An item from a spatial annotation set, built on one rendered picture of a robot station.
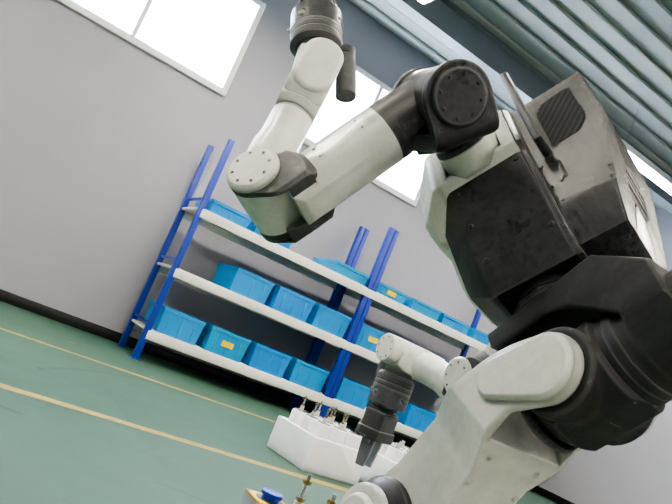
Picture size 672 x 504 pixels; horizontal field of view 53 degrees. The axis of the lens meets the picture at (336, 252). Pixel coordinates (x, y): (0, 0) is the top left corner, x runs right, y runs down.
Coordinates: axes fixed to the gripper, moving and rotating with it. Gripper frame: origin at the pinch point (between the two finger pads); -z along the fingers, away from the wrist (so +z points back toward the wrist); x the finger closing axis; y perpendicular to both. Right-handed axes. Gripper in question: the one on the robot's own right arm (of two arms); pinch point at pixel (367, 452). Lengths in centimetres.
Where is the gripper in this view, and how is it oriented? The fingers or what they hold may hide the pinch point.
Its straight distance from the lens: 157.0
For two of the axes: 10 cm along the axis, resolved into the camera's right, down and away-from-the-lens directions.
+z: 3.8, -9.1, 1.5
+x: 4.6, 3.2, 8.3
